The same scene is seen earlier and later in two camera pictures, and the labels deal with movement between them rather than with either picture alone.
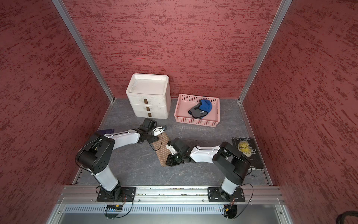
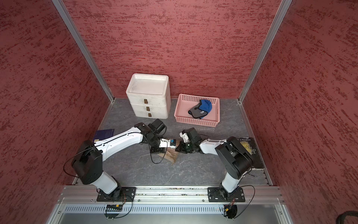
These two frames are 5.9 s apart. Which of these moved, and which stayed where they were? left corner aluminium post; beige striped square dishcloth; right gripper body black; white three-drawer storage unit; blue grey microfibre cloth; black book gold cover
Moved: right gripper body black; beige striped square dishcloth
Stayed: white three-drawer storage unit; blue grey microfibre cloth; black book gold cover; left corner aluminium post
